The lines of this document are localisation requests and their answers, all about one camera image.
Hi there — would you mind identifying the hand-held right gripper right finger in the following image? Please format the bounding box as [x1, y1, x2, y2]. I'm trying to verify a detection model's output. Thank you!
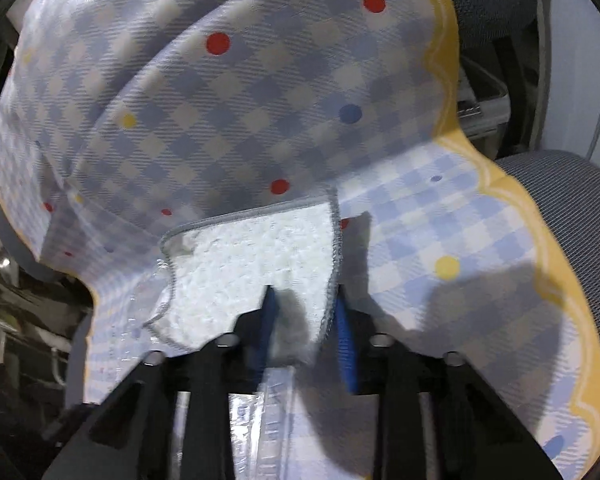
[333, 293, 566, 480]

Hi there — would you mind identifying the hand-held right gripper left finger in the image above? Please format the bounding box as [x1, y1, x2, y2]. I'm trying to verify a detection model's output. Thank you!
[40, 285, 281, 480]

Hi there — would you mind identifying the white towel grey edge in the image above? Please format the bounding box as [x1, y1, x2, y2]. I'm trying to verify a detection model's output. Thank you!
[145, 192, 343, 367]

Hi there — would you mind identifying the clear plastic wrapper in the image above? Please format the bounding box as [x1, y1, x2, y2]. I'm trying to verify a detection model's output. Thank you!
[227, 365, 297, 480]

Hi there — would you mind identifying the blue checked dotted tablecloth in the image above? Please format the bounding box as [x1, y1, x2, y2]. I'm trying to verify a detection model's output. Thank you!
[0, 0, 600, 480]

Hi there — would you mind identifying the dark grey chair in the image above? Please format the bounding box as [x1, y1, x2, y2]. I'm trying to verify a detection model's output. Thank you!
[436, 0, 600, 322]

